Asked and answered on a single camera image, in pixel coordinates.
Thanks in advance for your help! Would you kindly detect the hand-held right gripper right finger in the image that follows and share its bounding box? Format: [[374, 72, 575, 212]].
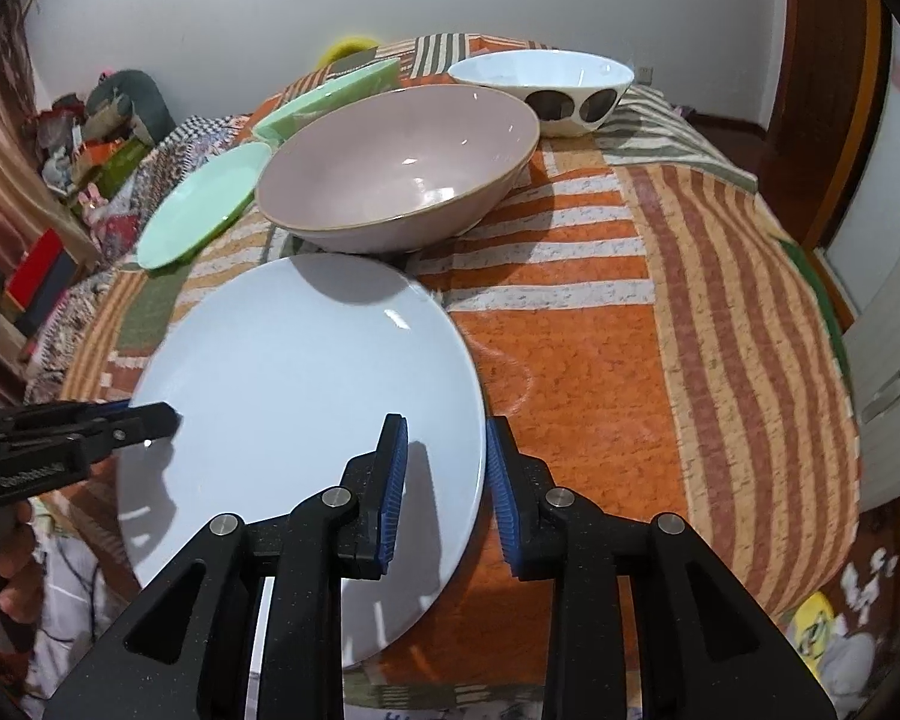
[[485, 416, 841, 720]]

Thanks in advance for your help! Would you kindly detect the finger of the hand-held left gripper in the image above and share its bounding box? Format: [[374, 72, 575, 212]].
[[0, 401, 182, 466]]

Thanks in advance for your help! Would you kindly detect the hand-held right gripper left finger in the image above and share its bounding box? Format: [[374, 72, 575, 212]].
[[41, 414, 410, 720]]

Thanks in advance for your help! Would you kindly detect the light blue plate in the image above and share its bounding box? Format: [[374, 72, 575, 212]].
[[116, 253, 488, 672]]

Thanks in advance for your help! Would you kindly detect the round green plate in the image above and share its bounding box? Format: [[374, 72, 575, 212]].
[[136, 142, 272, 271]]

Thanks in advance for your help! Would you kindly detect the white round plate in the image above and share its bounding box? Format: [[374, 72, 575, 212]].
[[448, 50, 635, 137]]

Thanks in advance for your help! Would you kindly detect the person's left hand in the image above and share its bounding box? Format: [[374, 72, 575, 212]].
[[0, 499, 47, 616]]

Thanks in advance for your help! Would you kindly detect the red box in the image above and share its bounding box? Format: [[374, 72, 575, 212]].
[[6, 229, 66, 302]]

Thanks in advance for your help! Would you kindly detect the striped orange blanket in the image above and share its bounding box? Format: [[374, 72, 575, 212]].
[[26, 34, 863, 720]]

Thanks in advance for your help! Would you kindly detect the patchwork quilt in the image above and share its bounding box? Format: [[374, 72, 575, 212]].
[[22, 114, 254, 406]]

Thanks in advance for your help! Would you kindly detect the pile of toys and boxes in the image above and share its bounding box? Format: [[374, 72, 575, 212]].
[[34, 94, 155, 207]]

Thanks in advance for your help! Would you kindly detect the grey stuffed toy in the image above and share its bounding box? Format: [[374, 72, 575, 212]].
[[86, 69, 175, 147]]

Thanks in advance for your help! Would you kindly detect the striped curtain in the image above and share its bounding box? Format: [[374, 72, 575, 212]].
[[0, 0, 98, 263]]

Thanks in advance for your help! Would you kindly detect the yellow and white cloth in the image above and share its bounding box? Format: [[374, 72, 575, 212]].
[[790, 591, 880, 691]]

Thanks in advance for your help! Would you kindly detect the yellow round object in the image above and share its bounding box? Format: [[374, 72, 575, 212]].
[[322, 34, 381, 68]]

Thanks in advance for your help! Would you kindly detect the white cabinet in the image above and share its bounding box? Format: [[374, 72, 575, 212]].
[[810, 15, 900, 515]]

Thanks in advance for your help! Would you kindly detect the brown wooden door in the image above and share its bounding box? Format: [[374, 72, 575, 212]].
[[763, 0, 895, 260]]

